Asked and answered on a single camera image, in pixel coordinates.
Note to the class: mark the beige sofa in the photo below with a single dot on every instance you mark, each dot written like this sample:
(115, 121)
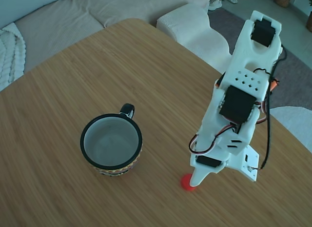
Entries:
(61, 24)

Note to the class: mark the black rimmed patterned mug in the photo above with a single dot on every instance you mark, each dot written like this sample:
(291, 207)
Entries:
(97, 139)

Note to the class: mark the dark round pot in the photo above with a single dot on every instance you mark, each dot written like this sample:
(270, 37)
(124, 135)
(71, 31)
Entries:
(309, 23)

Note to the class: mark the flat white camera mount plate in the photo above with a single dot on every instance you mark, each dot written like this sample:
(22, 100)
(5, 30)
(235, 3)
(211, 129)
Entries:
(243, 163)

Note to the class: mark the brown wicker basket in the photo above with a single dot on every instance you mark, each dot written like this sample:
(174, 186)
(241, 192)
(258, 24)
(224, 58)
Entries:
(282, 0)

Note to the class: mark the orange and black clamp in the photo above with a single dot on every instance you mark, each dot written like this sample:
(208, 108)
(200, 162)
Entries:
(220, 80)

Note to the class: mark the white knitted blanket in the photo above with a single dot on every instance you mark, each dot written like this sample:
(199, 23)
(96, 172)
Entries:
(9, 53)

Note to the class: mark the white textured chair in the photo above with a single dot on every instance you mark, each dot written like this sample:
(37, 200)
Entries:
(195, 29)

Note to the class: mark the red bottle cap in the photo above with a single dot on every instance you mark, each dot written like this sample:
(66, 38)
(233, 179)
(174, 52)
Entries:
(185, 181)

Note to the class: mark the grey rug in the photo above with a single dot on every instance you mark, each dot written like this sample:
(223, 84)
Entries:
(297, 78)

